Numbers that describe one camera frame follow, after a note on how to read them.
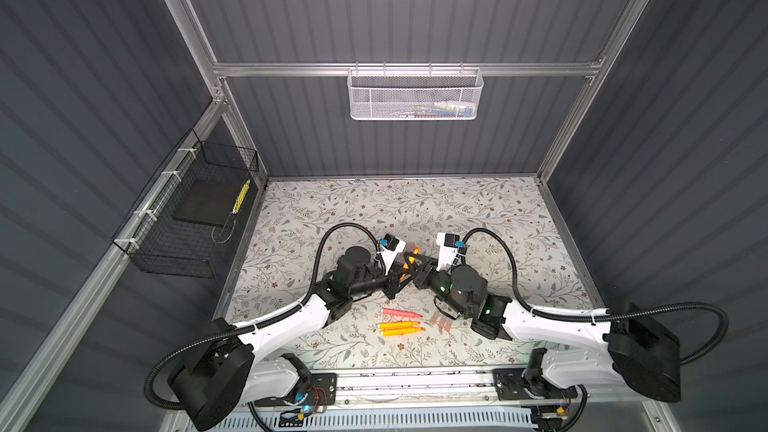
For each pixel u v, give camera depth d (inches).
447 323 33.2
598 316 18.2
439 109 35.9
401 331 32.6
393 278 26.7
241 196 30.9
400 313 33.9
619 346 16.7
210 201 29.8
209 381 16.4
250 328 17.9
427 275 25.8
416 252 28.9
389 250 26.9
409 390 29.7
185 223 28.2
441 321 33.2
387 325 33.2
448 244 26.7
